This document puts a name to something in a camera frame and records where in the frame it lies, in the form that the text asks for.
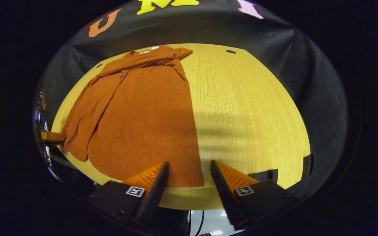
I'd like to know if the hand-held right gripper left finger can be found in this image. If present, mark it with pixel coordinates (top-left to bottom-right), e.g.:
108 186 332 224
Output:
89 161 170 230

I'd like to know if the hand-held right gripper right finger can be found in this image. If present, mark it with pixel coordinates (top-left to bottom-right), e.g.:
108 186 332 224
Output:
210 160 298 231

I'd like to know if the orange jacket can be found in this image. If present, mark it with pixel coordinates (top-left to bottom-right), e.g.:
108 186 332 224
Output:
63 45 205 188

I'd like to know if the black backdrop cloth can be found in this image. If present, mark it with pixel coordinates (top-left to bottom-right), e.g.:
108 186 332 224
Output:
33 0 348 200

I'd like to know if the black hanging cable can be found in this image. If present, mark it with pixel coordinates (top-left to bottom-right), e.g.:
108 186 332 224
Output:
194 210 206 236

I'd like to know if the black table bracket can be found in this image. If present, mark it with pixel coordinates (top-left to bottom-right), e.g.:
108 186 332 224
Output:
248 169 279 183
302 153 315 177

